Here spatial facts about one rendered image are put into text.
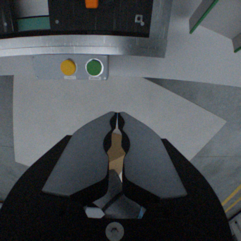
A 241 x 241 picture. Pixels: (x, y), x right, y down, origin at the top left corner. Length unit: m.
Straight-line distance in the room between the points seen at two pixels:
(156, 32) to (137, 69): 0.15
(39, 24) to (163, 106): 0.48
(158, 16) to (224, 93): 1.55
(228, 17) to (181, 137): 0.49
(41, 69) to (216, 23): 0.45
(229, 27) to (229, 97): 1.55
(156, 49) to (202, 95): 1.35
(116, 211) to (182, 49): 0.57
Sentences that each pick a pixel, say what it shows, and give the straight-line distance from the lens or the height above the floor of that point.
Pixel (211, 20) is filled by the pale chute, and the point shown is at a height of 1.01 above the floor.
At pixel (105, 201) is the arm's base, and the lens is 0.52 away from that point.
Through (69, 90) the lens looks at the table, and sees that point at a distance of 0.54.
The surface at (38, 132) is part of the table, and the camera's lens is 0.71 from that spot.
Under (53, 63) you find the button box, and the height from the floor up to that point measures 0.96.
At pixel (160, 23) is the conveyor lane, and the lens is 0.40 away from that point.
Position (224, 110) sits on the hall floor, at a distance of 1.98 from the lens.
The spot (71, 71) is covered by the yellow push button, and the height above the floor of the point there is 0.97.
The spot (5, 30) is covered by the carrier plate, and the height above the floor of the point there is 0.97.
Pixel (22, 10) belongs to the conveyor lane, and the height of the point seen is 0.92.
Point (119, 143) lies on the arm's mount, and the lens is 0.56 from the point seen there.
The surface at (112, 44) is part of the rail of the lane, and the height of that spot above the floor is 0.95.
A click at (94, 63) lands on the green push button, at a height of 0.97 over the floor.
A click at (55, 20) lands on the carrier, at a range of 0.40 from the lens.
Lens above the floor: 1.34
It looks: 57 degrees down
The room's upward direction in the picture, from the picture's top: 179 degrees clockwise
